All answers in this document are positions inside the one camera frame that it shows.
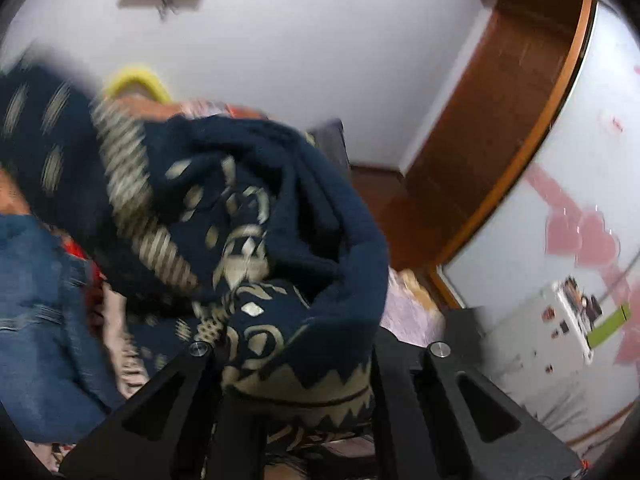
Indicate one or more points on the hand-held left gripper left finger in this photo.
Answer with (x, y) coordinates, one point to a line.
(165, 410)

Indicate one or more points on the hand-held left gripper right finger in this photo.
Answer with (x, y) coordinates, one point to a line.
(450, 410)

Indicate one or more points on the navy patterned hoodie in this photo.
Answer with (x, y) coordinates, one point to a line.
(240, 240)

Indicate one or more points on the newspaper print bed sheet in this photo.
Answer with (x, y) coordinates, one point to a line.
(410, 305)

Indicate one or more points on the blue denim jeans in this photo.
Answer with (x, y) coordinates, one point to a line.
(35, 320)

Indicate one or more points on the red plush cloth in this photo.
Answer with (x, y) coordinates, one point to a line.
(82, 260)

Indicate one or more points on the green strip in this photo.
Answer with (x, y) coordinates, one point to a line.
(609, 327)

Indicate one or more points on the brown wooden door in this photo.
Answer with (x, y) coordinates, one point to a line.
(480, 140)

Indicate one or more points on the dark blue pillow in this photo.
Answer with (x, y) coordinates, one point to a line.
(332, 142)

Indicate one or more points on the yellow round cushion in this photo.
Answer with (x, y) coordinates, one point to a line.
(132, 80)

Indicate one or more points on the pink heart wall sticker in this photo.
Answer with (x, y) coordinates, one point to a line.
(580, 240)

